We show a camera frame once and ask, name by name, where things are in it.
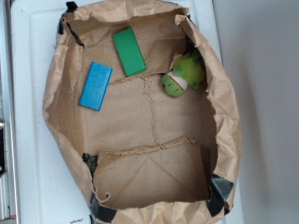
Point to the blue wooden block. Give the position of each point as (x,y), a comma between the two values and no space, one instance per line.
(95,86)

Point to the green wooden block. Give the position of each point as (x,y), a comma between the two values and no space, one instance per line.
(129,52)

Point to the brown paper bag tray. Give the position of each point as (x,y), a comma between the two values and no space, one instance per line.
(144,157)

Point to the green plush toy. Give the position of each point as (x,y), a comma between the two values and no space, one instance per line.
(187,70)

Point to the white plastic tray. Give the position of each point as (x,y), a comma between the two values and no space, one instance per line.
(47,192)

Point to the aluminium frame rail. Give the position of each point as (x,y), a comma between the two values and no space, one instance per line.
(9,196)

